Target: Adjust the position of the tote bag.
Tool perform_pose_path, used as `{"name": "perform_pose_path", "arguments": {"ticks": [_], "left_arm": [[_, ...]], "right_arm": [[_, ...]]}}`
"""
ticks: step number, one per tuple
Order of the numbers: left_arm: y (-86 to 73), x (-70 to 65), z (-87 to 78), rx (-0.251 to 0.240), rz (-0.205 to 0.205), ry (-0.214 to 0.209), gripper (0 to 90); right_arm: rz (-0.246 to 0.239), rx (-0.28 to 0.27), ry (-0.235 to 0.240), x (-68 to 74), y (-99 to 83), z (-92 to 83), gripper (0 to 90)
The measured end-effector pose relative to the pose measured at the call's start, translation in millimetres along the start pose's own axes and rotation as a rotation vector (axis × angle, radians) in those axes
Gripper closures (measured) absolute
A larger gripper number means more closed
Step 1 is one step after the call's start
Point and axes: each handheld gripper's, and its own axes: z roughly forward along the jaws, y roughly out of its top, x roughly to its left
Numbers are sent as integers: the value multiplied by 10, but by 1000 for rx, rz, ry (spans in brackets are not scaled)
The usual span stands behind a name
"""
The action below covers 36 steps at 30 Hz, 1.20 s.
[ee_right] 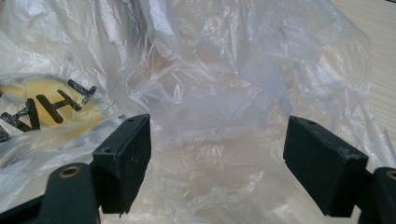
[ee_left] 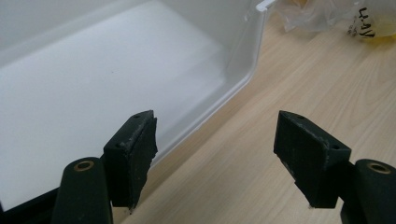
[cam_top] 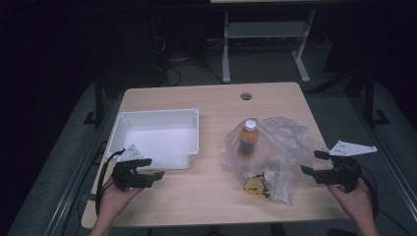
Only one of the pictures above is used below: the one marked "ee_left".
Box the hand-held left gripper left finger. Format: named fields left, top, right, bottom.
left=101, top=109, right=159, bottom=216

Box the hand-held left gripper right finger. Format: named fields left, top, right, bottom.
left=273, top=109, right=353, bottom=209

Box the clear plastic bag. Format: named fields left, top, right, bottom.
left=274, top=0, right=396, bottom=40

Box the white plastic bin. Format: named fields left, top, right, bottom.
left=0, top=0, right=277, bottom=213

